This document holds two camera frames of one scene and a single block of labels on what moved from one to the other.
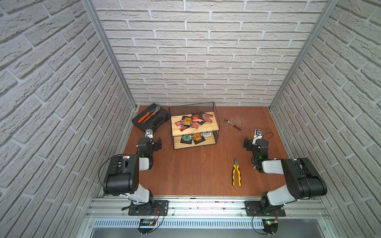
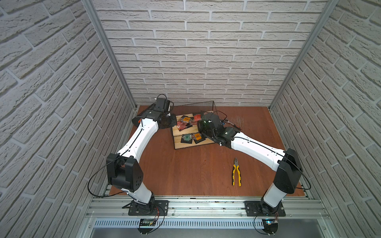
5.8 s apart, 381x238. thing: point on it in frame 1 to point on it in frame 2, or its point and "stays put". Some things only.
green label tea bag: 186,139 stays put
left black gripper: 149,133 to 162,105
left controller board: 146,222 stays put
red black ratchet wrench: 226,120 stays put
